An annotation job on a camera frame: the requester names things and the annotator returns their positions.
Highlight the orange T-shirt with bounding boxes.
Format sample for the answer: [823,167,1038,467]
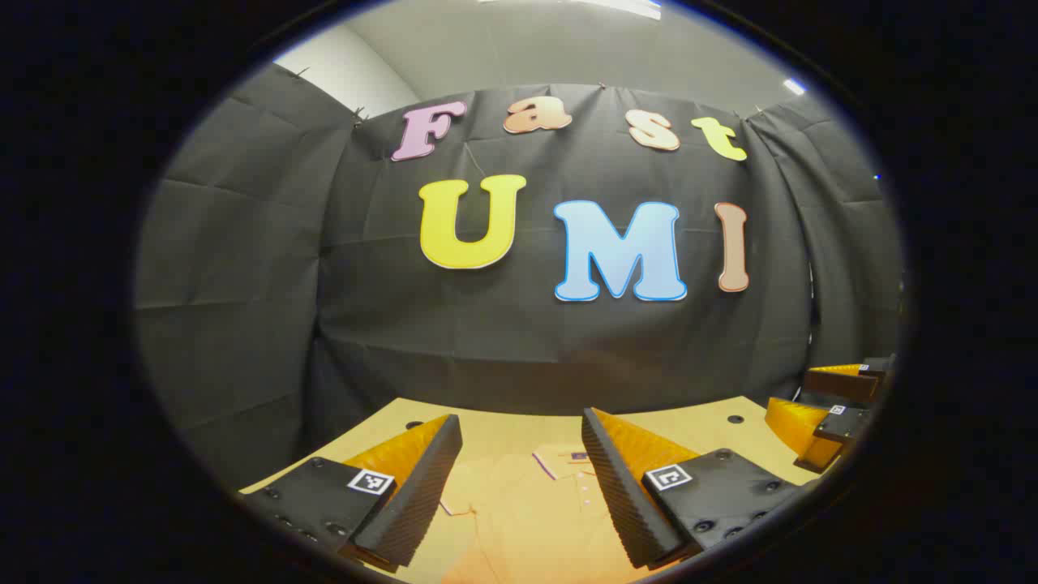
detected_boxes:
[438,442,650,584]

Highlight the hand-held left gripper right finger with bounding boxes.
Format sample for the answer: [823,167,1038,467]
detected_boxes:
[581,407,820,571]

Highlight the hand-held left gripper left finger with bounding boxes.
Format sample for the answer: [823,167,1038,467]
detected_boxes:
[239,414,464,573]

